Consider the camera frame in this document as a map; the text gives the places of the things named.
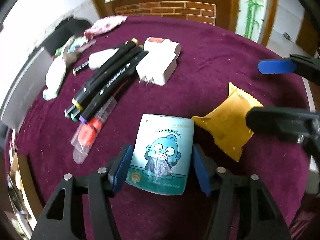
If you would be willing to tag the brown cardboard tray box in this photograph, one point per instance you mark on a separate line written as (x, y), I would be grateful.
(22, 193)

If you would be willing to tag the gold foil snack packet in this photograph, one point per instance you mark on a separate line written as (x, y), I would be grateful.
(227, 123)

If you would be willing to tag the grey shoe box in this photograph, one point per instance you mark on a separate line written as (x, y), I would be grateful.
(25, 89)

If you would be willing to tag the white red-label pill bottle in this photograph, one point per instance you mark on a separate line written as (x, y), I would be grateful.
(156, 41)

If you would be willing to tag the green cloth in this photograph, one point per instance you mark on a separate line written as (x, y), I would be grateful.
(80, 44)

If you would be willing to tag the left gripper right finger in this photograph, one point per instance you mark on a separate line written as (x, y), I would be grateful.
(259, 215)

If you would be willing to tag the black marker green cap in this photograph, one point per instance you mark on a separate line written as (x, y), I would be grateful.
(100, 87)

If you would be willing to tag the wooden brick-pattern counter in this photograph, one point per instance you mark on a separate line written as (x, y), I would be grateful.
(221, 13)

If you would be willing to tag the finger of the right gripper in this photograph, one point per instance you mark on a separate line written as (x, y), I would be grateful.
(306, 67)
(289, 124)

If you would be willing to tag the white teal-cuff glove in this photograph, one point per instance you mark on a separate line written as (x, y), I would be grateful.
(56, 72)

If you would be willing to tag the white green-label bottle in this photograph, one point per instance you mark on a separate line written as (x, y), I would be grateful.
(97, 59)

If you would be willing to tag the black marker yellow cap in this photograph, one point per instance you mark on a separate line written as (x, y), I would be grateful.
(105, 75)

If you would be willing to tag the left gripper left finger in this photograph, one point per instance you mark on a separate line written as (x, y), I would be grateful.
(76, 201)

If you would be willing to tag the black marker purple cap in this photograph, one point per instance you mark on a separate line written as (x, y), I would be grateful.
(93, 96)

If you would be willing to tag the teal cartoon tissue pack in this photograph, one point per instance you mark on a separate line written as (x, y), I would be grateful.
(162, 154)

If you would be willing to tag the black marker orange caps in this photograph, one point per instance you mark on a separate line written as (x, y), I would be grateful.
(80, 68)

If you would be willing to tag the pink floral cloth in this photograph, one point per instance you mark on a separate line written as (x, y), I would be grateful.
(104, 25)

